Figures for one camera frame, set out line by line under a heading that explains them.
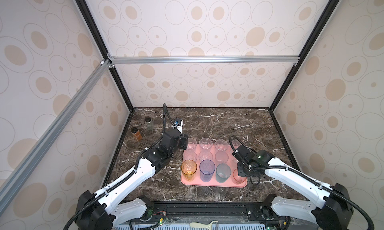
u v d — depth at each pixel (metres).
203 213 0.75
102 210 0.39
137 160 0.51
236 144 0.73
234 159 0.66
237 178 0.79
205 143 0.95
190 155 0.92
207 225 0.69
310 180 0.45
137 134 0.96
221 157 0.90
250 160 0.57
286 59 0.93
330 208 0.38
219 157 0.87
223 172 0.88
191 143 0.95
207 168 0.77
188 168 0.82
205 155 0.90
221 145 0.94
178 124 0.65
